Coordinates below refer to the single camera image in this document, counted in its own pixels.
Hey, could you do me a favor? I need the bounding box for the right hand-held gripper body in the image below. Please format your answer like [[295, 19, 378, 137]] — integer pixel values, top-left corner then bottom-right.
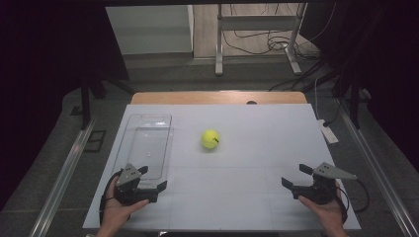
[[291, 161, 359, 205]]

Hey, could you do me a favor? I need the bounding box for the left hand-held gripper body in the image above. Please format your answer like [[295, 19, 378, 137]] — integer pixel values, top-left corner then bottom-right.
[[114, 163, 159, 207]]

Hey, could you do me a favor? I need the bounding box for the clear plastic bin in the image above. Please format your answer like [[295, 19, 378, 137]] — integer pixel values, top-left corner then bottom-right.
[[112, 113, 175, 191]]

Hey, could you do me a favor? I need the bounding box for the yellow tennis ball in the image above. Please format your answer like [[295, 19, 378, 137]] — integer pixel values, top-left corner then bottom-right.
[[201, 128, 221, 150]]

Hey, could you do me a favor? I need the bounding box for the person's right hand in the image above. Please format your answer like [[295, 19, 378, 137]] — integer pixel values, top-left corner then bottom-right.
[[297, 189, 346, 232]]

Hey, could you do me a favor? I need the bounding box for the person's left hand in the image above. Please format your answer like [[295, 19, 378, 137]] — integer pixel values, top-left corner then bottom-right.
[[101, 177, 150, 228]]

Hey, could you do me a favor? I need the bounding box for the white power strip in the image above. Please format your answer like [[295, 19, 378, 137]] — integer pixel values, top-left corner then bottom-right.
[[317, 118, 340, 145]]

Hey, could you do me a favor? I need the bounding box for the white work board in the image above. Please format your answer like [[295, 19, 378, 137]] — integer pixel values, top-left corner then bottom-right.
[[82, 103, 363, 231]]

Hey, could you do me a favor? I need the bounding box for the black metal stand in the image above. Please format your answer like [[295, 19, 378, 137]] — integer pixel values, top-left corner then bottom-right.
[[79, 71, 136, 131], [331, 74, 364, 130]]

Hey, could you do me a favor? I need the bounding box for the wooden table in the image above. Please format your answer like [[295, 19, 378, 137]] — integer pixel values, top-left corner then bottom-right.
[[130, 91, 308, 106]]

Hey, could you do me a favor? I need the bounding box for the black curtain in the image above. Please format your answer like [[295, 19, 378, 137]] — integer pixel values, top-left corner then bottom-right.
[[300, 0, 419, 173], [0, 0, 130, 211]]

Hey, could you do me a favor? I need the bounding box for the white cabinet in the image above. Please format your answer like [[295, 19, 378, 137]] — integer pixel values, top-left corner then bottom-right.
[[105, 4, 195, 55]]

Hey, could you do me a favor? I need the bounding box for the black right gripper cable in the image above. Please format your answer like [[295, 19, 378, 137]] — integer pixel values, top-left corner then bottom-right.
[[335, 179, 371, 225]]

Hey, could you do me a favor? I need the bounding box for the black plug cable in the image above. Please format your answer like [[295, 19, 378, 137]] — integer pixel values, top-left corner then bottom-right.
[[322, 104, 341, 128]]

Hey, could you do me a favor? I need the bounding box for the aluminium floor rail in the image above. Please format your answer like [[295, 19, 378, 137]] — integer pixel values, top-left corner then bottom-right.
[[335, 98, 419, 237], [29, 118, 97, 237]]

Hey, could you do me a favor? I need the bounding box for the white cable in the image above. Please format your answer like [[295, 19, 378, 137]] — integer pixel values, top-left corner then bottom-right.
[[313, 76, 323, 121]]

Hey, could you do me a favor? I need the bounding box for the tangle of black floor cables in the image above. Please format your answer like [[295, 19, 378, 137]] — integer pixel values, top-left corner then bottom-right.
[[221, 3, 321, 62]]

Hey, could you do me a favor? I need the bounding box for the grey metal desk frame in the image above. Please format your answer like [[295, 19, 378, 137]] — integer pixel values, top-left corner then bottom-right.
[[214, 3, 308, 78]]

